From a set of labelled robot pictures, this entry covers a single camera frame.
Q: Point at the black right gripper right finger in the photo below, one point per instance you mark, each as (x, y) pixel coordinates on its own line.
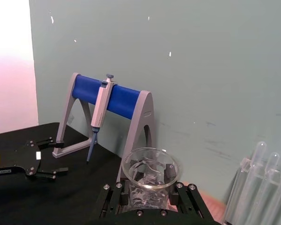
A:
(186, 197)

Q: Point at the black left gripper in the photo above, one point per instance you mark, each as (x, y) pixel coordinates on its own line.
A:
(16, 159)

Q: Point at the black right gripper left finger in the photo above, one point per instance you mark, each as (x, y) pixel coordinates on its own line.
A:
(112, 194)

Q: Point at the clear glass beaker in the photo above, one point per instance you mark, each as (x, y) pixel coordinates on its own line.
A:
(150, 178)

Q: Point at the black table cloth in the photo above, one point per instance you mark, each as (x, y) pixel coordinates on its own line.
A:
(68, 194)

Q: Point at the clear plastic tube rack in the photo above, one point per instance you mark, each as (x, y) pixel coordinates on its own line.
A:
(248, 168)

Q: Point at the grey pipette with blue tip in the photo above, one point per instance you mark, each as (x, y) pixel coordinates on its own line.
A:
(100, 110)

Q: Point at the grey stand with blue roller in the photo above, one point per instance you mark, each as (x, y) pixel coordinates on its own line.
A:
(126, 98)

